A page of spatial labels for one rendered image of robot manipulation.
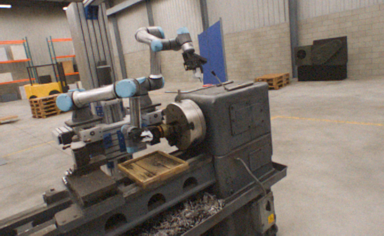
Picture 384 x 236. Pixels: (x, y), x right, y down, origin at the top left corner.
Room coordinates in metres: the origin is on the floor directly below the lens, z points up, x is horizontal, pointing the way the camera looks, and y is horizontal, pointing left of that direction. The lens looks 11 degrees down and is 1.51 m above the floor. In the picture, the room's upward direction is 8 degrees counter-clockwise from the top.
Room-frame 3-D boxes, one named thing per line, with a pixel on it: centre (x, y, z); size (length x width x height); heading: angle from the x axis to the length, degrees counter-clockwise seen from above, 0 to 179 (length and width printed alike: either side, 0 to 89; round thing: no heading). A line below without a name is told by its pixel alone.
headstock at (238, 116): (1.86, -0.22, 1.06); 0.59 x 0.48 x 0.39; 127
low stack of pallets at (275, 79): (9.21, -3.04, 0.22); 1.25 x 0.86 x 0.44; 137
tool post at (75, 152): (1.29, 0.64, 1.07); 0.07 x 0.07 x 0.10; 37
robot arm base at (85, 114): (1.82, 0.82, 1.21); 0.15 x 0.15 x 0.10
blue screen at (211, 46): (8.40, -0.76, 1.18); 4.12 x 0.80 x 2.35; 5
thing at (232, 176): (1.86, -0.22, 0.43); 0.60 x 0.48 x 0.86; 127
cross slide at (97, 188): (1.24, 0.61, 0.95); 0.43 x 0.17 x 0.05; 37
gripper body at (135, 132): (1.53, 0.37, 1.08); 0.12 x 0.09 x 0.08; 37
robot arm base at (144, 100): (2.11, 0.42, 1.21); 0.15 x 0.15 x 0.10
